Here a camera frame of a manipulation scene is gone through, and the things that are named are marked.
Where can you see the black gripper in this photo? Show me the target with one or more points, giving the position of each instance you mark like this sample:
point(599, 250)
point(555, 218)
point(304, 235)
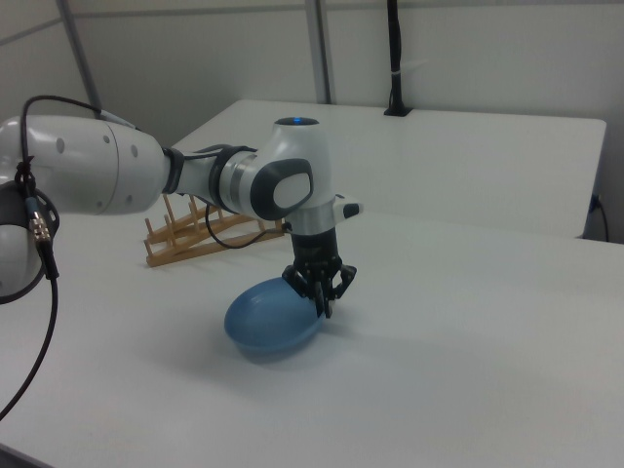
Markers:
point(317, 251)

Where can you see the black pole with base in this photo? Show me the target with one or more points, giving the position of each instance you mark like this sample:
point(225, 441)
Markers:
point(395, 49)

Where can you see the blue wall plug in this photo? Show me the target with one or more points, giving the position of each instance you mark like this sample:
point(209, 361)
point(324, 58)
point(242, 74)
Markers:
point(594, 204)

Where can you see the wooden plate rack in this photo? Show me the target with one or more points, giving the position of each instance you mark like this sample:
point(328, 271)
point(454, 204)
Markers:
point(195, 251)

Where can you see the white adjoining table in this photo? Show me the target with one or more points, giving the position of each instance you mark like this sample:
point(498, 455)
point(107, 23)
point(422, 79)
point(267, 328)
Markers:
point(439, 161)

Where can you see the blue round plate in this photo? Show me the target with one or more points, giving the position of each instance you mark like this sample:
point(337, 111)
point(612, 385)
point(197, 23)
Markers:
point(268, 322)

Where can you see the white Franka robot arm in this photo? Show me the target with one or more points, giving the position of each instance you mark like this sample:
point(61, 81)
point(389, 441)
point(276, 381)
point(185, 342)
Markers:
point(97, 166)

